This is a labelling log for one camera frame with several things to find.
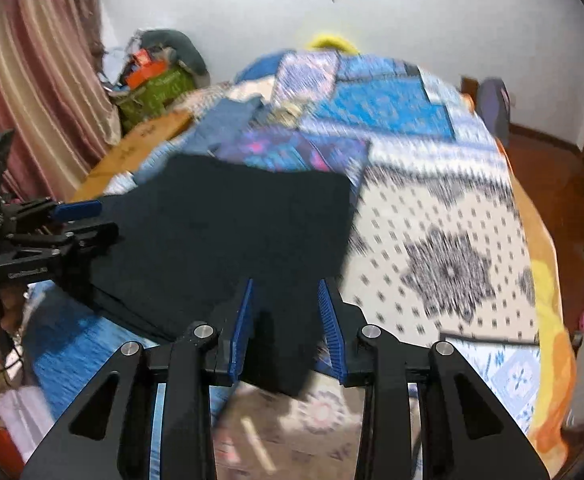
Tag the striped pink curtain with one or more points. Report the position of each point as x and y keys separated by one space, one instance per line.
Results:
x=36 y=60

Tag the orange box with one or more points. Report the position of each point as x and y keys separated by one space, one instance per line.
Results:
x=144 y=72

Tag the orange yellow bed sheet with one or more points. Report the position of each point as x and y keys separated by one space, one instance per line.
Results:
x=547 y=285

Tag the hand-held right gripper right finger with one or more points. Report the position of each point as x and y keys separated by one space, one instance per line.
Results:
x=332 y=330

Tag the green storage box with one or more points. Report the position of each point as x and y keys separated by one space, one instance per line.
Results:
x=161 y=92

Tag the blue denim jeans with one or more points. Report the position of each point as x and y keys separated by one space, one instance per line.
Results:
x=221 y=120

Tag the grey plush toy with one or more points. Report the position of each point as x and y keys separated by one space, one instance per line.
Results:
x=186 y=45

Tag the patchwork bedspread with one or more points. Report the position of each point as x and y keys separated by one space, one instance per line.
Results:
x=422 y=210

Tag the white cloth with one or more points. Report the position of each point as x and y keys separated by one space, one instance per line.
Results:
x=21 y=410

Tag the person's left hand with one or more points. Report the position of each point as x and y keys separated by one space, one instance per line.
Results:
x=9 y=310

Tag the purple backpack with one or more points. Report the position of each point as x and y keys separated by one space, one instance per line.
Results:
x=494 y=105

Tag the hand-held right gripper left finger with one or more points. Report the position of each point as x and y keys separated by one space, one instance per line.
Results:
x=242 y=330

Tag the bamboo lap desk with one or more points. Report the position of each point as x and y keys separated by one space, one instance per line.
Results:
x=141 y=135

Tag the yellow foam tube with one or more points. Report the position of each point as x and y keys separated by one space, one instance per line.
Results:
x=329 y=41

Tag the wooden bed frame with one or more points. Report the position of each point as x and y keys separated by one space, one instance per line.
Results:
x=469 y=89

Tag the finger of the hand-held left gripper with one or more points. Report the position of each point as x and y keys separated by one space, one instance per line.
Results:
x=79 y=208
x=96 y=235

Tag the black pants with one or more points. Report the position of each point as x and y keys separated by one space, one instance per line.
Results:
x=221 y=230

